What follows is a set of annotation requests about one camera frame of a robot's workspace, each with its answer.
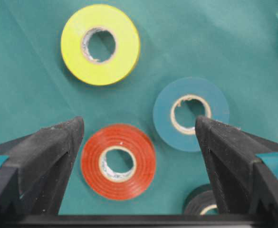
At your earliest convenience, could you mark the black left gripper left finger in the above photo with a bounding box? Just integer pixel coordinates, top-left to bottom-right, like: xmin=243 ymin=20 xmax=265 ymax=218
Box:
xmin=0 ymin=116 xmax=85 ymax=225

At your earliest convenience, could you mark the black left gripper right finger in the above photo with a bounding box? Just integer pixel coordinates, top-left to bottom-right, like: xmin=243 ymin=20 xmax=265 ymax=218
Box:
xmin=195 ymin=116 xmax=278 ymax=228

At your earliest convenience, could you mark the black tape roll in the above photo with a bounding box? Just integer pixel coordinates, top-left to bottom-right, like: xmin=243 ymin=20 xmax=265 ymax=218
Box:
xmin=182 ymin=184 xmax=218 ymax=215

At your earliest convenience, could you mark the teal green tape roll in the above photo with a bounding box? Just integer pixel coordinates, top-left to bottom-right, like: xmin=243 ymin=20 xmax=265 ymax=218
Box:
xmin=153 ymin=77 xmax=230 ymax=152

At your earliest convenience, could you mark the red tape roll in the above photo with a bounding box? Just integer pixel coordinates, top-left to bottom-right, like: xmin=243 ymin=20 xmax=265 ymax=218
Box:
xmin=81 ymin=123 xmax=156 ymax=201

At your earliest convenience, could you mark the yellow tape roll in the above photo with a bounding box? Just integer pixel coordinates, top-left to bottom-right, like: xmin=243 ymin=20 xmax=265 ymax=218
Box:
xmin=60 ymin=4 xmax=140 ymax=86

